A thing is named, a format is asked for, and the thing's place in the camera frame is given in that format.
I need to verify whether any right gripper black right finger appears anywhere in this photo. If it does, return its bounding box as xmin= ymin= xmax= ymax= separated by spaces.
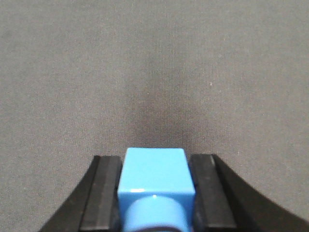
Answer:
xmin=189 ymin=154 xmax=309 ymax=232

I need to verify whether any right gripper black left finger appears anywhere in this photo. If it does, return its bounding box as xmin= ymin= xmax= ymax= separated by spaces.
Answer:
xmin=41 ymin=156 xmax=122 ymax=232

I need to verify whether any light blue block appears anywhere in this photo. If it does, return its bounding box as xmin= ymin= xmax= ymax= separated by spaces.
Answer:
xmin=117 ymin=147 xmax=196 ymax=232

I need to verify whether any dark grey conveyor belt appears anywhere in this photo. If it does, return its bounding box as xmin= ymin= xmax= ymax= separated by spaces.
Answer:
xmin=0 ymin=0 xmax=309 ymax=232

